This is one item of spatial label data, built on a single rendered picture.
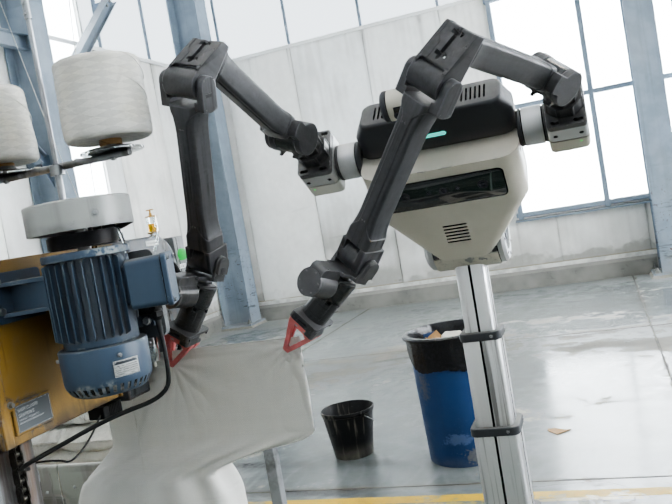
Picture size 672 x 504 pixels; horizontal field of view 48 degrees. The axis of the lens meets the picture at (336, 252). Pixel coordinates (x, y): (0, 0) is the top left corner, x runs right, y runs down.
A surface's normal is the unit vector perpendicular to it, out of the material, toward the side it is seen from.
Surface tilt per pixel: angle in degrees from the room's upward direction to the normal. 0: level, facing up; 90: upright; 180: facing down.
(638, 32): 90
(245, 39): 90
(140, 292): 90
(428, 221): 130
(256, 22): 90
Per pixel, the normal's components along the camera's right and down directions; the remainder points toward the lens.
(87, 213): 0.51, -0.03
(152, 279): 0.09, 0.04
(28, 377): 0.93, -0.15
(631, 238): -0.32, 0.11
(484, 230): -0.14, 0.71
